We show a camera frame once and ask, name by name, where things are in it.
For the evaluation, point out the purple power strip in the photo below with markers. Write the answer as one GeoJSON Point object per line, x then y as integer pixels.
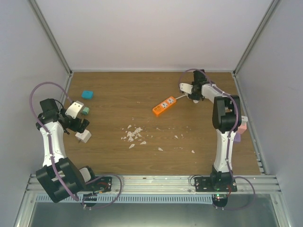
{"type": "Point", "coordinates": [237, 138]}

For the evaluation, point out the orange power strip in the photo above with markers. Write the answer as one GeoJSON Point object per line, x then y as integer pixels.
{"type": "Point", "coordinates": [164, 105]}

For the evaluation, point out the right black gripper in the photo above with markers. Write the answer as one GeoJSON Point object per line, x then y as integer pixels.
{"type": "Point", "coordinates": [197, 98]}

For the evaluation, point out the green usb charger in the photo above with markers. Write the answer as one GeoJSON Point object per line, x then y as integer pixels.
{"type": "Point", "coordinates": [84, 111]}

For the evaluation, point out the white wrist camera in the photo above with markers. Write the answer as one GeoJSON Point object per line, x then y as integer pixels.
{"type": "Point", "coordinates": [74, 109]}
{"type": "Point", "coordinates": [186, 88]}

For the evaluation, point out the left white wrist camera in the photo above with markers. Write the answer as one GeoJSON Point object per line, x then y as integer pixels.
{"type": "Point", "coordinates": [74, 109]}

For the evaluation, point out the grey slotted cable duct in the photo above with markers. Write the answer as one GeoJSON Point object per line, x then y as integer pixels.
{"type": "Point", "coordinates": [152, 198]}

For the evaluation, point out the aluminium rail frame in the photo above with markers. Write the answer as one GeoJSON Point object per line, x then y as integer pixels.
{"type": "Point", "coordinates": [179, 184]}

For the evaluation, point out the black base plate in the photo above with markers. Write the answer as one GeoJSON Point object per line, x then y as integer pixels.
{"type": "Point", "coordinates": [203, 184]}
{"type": "Point", "coordinates": [101, 185]}

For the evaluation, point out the blue plug adapter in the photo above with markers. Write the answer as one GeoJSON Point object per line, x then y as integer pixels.
{"type": "Point", "coordinates": [87, 94]}

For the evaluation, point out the pink white charger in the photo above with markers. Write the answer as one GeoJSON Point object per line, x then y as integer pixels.
{"type": "Point", "coordinates": [243, 127]}

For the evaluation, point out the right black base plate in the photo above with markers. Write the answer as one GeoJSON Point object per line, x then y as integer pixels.
{"type": "Point", "coordinates": [203, 184]}

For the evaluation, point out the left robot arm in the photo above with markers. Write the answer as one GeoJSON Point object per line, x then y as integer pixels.
{"type": "Point", "coordinates": [59, 177]}

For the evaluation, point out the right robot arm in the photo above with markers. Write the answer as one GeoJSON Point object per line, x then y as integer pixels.
{"type": "Point", "coordinates": [226, 119]}

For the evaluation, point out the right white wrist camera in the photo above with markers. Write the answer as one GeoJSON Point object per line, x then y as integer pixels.
{"type": "Point", "coordinates": [186, 88]}

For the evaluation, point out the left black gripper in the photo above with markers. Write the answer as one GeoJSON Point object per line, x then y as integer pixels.
{"type": "Point", "coordinates": [83, 125]}

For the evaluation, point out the white tiger charger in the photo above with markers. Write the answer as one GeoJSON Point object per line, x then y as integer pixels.
{"type": "Point", "coordinates": [84, 136]}

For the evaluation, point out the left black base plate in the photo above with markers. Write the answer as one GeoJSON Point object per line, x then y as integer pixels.
{"type": "Point", "coordinates": [101, 185]}

